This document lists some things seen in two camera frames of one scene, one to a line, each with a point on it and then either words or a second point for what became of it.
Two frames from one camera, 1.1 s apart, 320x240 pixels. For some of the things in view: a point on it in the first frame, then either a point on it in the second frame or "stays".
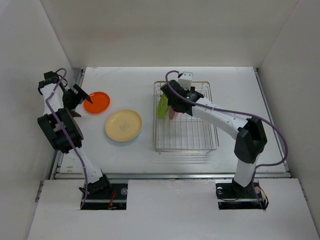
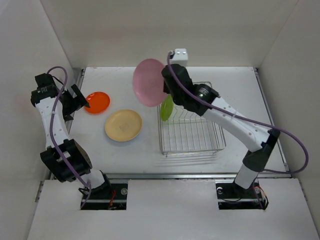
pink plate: [173, 114] to [148, 82]
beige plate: [123, 125] stays
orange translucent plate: [101, 101] stays
